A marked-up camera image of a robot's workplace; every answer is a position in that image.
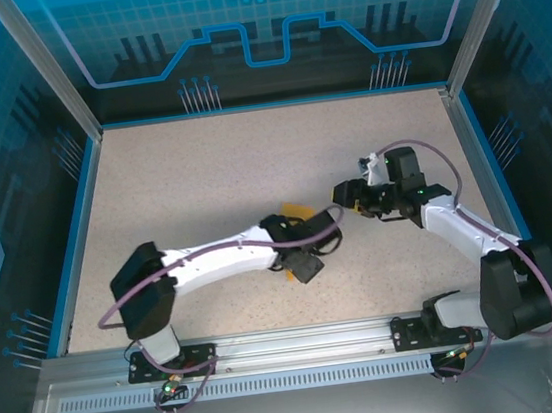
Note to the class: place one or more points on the orange square paper sheet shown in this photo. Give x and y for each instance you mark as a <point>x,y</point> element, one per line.
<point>296,209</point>

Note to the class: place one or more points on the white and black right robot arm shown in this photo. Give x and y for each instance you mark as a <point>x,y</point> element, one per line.
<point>460,229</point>

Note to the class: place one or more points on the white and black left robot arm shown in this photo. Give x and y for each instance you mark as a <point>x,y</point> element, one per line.
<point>222,263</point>

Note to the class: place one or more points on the blue table edge strip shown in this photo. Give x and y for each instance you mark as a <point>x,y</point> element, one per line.
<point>505,188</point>
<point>75,246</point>

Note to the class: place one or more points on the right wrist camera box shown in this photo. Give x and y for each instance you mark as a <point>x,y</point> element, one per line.
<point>371,168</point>

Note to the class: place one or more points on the aluminium side rail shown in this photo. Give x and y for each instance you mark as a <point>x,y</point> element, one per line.
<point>463,128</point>

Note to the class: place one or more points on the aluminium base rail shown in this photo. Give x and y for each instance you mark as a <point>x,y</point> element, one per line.
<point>298,345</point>

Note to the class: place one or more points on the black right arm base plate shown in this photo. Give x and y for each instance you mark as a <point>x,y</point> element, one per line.
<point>407,334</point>

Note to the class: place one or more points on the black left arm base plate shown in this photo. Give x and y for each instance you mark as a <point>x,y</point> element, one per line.
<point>199,359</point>

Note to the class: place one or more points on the aluminium frame post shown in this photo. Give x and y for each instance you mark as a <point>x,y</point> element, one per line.
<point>485,19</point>
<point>48,73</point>

